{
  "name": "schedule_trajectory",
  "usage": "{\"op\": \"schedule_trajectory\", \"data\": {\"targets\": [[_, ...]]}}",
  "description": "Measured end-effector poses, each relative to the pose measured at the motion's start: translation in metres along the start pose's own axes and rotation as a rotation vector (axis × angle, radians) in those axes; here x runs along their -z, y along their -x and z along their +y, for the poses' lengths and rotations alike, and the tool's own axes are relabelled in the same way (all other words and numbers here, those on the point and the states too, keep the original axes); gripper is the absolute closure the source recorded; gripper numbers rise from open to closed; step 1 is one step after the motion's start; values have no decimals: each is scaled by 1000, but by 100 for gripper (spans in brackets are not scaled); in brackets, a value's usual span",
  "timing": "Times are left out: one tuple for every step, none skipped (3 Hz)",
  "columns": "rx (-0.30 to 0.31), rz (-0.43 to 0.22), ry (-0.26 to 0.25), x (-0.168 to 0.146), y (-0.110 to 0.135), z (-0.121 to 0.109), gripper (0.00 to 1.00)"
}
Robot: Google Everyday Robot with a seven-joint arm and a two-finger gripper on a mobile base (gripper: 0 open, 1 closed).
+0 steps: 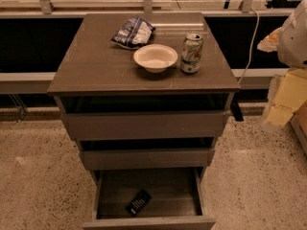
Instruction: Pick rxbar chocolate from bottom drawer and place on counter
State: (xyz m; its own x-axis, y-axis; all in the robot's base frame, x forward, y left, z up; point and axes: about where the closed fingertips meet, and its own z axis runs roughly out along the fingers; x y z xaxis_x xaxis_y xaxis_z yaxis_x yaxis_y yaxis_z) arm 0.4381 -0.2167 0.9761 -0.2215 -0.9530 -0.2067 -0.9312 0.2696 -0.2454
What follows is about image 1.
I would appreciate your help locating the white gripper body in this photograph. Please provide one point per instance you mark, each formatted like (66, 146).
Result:
(294, 38)

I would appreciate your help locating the metal railing frame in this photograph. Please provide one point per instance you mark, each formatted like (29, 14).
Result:
(37, 82)

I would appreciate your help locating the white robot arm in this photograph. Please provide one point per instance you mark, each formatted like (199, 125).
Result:
(292, 45)

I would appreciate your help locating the blue white chip bag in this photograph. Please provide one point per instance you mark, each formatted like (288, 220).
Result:
(135, 33)

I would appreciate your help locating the wooden box at right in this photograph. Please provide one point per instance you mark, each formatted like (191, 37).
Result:
(299, 124)

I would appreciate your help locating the black rxbar chocolate bar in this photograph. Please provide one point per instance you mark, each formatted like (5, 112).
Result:
(138, 202)

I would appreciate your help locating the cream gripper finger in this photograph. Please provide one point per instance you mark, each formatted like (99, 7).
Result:
(286, 96)

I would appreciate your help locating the grey drawer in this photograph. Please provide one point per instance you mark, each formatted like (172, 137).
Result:
(126, 159)
(127, 126)
(176, 202)

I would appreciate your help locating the top grey drawer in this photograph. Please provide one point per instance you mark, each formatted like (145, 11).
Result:
(127, 126)

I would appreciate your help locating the grey drawer cabinet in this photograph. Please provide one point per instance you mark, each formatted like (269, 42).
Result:
(99, 77)

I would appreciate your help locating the bottom grey drawer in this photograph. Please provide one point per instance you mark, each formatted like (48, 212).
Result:
(176, 202)

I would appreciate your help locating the white bowl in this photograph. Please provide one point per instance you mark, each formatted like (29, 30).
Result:
(155, 58)

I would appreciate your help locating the middle grey drawer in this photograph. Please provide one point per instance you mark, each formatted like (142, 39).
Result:
(126, 159)

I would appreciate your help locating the green white soda can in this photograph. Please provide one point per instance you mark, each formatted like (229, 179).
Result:
(191, 53)

